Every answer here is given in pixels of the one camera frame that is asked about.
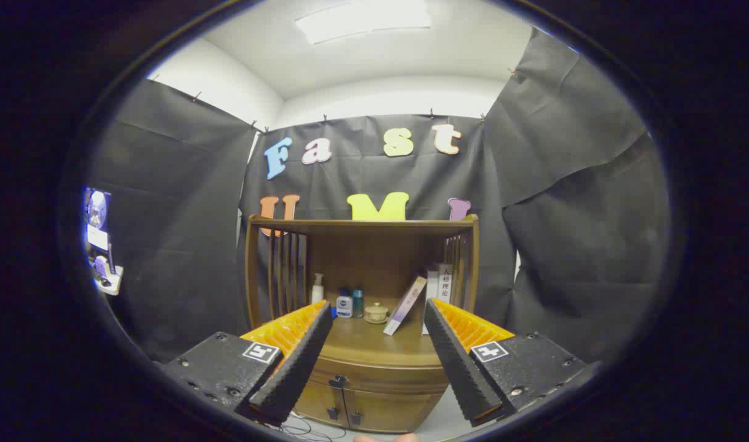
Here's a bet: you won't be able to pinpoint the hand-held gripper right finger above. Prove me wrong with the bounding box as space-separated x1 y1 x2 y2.
424 298 587 428

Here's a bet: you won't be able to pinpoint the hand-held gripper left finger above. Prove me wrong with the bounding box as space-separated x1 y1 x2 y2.
160 300 333 427

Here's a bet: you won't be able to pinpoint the wooden cabinet door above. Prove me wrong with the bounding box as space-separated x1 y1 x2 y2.
349 390 443 433
295 381 349 427

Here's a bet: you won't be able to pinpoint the wooden countertop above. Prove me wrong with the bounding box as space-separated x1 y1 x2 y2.
313 310 452 368

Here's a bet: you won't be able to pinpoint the brown wooden cabinet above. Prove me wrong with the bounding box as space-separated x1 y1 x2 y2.
244 214 481 434

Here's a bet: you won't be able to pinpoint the white stand with items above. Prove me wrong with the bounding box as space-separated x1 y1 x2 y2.
92 244 124 296

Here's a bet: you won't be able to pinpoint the purple cover book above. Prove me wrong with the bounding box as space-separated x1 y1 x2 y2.
383 276 428 336

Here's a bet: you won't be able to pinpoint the patterned cover book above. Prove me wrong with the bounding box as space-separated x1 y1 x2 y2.
421 268 440 335

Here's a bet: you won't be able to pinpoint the white book black characters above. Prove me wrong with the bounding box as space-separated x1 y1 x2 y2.
437 264 454 306

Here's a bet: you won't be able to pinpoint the black backdrop cloth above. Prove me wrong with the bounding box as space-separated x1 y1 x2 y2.
83 28 673 366

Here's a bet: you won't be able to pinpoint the bright screen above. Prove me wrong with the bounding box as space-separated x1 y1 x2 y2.
83 187 112 249

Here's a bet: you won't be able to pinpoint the ceiling light panel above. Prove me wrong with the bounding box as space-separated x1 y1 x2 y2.
295 0 432 45

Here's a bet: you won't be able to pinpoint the black floor cables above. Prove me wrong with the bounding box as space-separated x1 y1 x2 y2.
270 411 351 441

